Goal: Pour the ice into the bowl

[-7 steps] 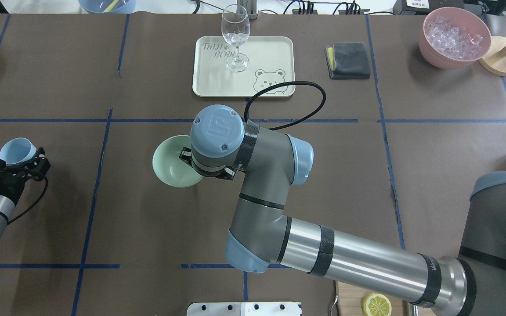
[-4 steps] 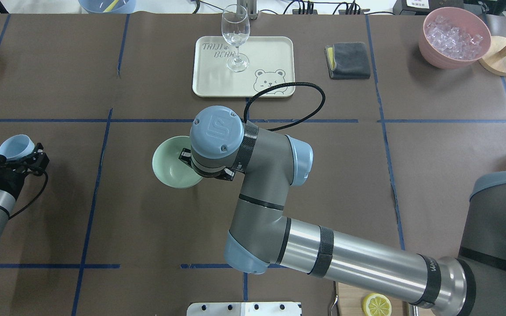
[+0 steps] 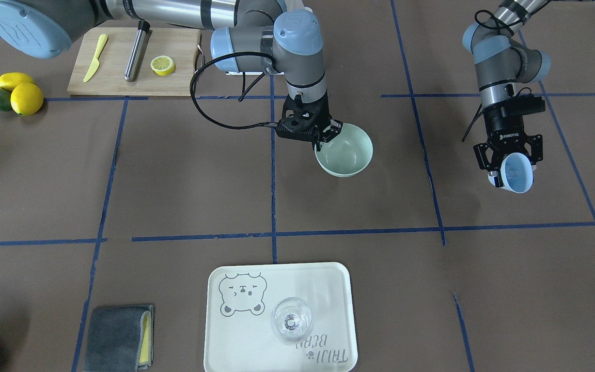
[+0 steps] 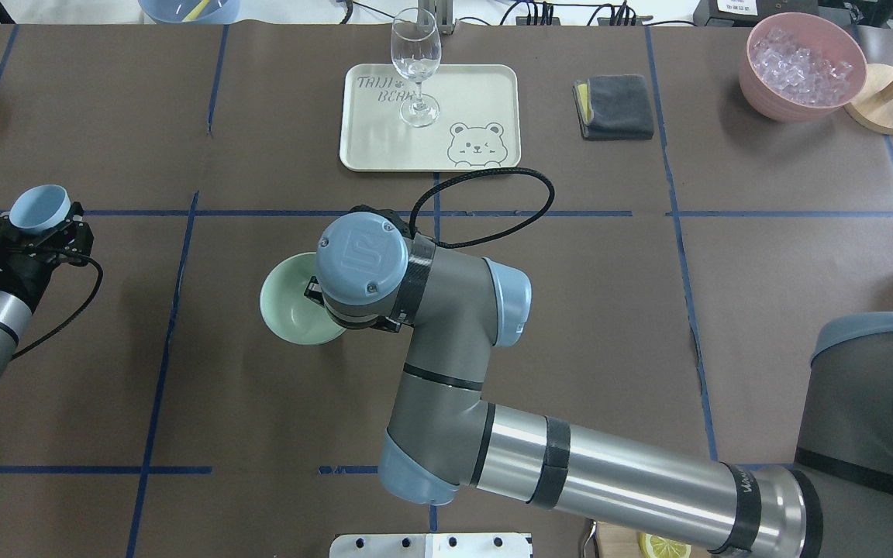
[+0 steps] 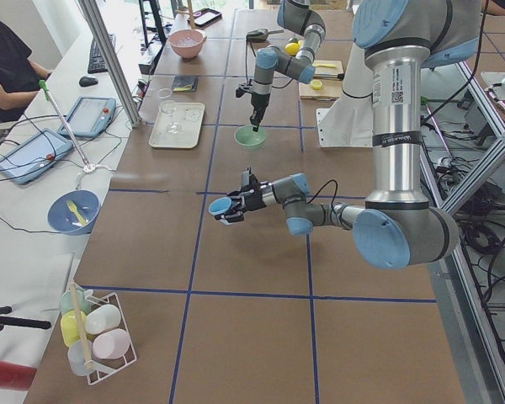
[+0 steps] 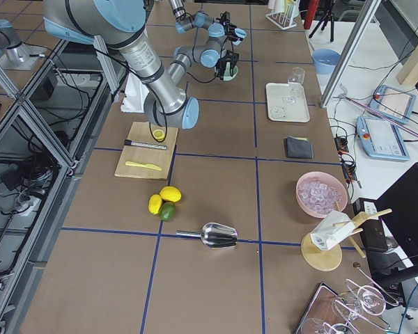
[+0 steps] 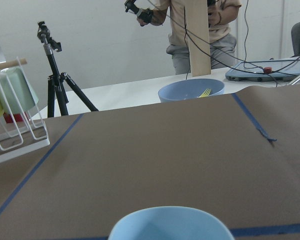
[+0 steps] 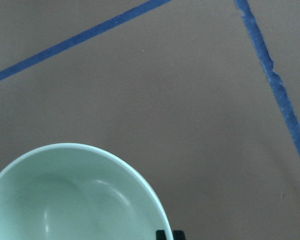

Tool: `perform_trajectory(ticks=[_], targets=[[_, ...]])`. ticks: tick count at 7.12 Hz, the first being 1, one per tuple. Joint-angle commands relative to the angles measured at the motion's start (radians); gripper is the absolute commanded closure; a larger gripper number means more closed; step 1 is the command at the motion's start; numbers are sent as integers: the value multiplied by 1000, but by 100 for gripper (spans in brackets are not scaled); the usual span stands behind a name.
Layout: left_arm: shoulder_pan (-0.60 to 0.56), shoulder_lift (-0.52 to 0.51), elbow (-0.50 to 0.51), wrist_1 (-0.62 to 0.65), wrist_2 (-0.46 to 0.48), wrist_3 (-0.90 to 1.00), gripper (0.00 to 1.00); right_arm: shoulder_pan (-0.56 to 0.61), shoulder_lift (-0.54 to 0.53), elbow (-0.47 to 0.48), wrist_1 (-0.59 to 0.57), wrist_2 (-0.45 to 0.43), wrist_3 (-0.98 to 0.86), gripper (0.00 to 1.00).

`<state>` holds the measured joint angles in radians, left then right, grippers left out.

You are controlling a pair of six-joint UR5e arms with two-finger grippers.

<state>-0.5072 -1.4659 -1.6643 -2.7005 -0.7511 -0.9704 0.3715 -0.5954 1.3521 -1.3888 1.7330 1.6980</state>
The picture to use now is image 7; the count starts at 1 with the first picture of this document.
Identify light blue plastic cup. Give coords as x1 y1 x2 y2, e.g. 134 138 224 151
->
108 206 234 240

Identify blue bowl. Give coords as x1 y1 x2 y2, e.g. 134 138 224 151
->
158 78 225 103

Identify yellow plastic fork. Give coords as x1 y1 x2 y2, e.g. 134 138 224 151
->
199 88 212 98

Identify wooden teleoperation board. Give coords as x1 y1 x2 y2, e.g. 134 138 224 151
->
185 0 211 77

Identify standing operator beige shirt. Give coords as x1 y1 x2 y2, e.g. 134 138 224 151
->
124 0 242 76

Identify pale green cup in rack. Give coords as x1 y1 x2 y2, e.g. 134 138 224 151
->
0 67 39 114

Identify blue teach pendant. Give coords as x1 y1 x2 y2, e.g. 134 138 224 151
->
225 57 300 82

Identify black camera tripod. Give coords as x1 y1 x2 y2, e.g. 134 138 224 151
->
37 21 98 118

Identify white wire dish rack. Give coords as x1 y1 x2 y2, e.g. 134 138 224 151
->
0 58 50 163

